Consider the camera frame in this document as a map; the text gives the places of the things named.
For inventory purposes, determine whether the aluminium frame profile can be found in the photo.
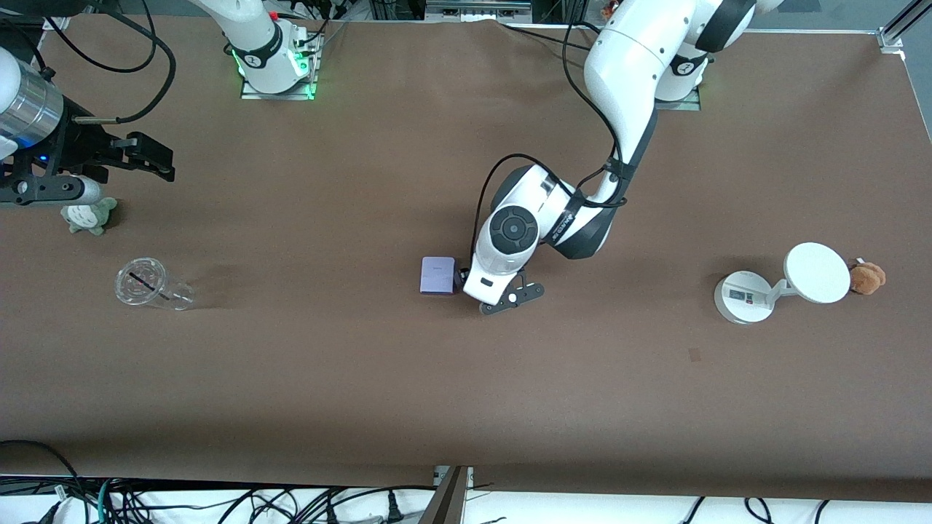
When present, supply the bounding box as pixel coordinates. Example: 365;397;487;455
877;0;932;56

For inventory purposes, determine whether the silver box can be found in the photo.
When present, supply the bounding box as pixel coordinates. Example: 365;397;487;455
424;0;534;23

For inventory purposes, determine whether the clear plastic cup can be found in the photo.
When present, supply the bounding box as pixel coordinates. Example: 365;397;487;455
114;258;194;312

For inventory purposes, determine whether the brown plush keychain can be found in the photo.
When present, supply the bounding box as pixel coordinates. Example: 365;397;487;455
848;257;888;296

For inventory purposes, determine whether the small purple box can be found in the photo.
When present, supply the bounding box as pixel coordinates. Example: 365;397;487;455
419;256;457;295

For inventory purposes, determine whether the black arched cable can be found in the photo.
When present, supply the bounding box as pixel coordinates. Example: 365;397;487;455
0;440;79;497

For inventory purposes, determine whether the thick black right gripper cable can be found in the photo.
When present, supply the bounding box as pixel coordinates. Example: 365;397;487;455
73;0;178;126

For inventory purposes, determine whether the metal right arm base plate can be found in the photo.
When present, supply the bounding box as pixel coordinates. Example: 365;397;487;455
240;29;323;101

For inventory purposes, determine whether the black cables to arm base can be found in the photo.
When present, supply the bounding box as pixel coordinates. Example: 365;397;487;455
501;22;607;53

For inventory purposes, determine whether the grey green plush toy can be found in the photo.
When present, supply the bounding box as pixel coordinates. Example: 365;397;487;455
60;196;118;236

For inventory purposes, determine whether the grey metal post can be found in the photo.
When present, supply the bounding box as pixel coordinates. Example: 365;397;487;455
417;464;475;524

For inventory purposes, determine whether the thin black looped cable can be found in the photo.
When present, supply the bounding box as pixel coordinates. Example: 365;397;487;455
42;0;158;74

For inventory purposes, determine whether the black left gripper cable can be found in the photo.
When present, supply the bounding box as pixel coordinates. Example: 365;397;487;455
471;18;631;257

